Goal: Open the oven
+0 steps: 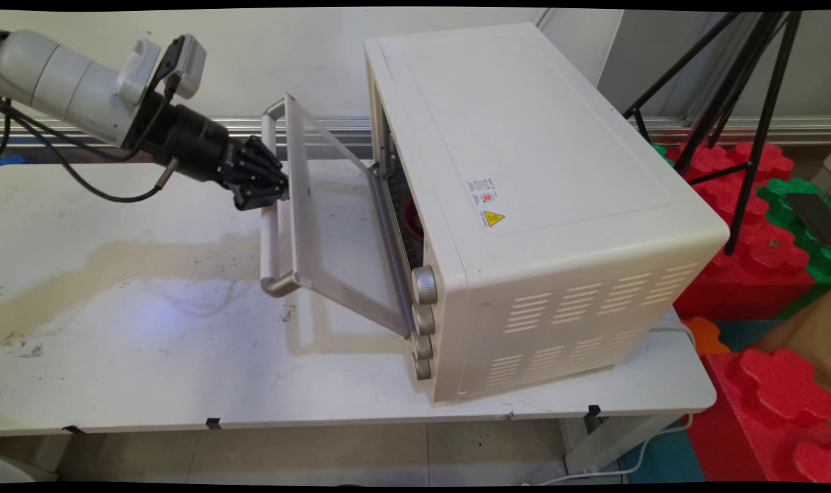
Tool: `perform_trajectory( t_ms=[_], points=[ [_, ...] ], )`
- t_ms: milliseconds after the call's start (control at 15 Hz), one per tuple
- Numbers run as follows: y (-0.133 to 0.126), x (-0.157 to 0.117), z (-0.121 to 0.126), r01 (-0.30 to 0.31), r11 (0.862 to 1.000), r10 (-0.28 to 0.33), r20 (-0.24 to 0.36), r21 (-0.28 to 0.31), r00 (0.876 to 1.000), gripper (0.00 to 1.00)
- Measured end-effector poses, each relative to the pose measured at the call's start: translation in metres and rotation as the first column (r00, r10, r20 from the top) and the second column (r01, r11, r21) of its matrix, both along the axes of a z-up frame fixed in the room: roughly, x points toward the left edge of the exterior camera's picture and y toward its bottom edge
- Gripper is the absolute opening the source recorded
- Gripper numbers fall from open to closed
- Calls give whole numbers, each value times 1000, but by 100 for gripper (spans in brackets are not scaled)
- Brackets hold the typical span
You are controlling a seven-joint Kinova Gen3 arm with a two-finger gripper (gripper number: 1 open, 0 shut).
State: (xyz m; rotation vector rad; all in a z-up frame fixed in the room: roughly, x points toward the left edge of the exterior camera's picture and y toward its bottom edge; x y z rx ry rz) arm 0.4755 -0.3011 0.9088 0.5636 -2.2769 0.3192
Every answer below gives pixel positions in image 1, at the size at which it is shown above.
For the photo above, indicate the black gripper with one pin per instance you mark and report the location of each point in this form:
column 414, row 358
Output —
column 189, row 140

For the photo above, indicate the red item inside oven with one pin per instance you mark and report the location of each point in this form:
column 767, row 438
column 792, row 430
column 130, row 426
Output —
column 413, row 220

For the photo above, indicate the large silver oven knob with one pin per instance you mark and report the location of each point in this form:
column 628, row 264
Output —
column 425, row 284

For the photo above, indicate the white text label sticker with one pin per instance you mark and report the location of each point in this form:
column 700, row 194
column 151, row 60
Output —
column 483, row 191

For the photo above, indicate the yellow warning sticker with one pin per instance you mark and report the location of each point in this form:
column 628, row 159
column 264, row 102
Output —
column 493, row 219

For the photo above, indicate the blue object behind table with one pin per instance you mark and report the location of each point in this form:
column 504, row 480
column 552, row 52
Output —
column 10, row 159

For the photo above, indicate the black table edge clip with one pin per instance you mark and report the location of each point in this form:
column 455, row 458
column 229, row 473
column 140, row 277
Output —
column 213, row 423
column 73, row 429
column 594, row 418

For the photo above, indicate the cream toaster oven body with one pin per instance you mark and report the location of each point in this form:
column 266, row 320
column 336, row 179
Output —
column 559, row 171

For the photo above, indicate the small green foam piece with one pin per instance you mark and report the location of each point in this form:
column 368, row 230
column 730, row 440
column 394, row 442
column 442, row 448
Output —
column 660, row 150

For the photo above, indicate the white table leg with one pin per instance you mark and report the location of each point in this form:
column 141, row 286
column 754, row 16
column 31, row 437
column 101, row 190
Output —
column 614, row 441

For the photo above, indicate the orange foam piece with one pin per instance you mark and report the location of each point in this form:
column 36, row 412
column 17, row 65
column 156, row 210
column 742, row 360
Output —
column 704, row 335

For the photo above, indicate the teal foam mat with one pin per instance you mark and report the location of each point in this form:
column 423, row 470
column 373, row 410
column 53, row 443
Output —
column 669, row 459

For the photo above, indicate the red foam block stack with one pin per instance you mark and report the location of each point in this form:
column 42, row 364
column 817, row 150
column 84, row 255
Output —
column 758, row 267

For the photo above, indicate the black tripod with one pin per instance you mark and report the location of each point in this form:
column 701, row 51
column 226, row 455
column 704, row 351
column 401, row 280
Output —
column 764, row 116

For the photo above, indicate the green foam block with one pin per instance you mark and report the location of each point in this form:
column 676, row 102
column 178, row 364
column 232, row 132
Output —
column 785, row 205

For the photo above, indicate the dark flat object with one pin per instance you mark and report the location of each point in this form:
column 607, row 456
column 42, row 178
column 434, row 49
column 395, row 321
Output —
column 812, row 216

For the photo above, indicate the red foam block with bumps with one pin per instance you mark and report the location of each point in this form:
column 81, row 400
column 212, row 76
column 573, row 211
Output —
column 778, row 404

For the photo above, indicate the brown cardboard box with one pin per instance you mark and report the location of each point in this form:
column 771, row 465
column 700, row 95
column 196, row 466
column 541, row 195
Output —
column 809, row 335

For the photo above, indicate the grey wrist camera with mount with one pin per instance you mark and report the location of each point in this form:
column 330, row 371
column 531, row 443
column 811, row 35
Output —
column 176, row 65

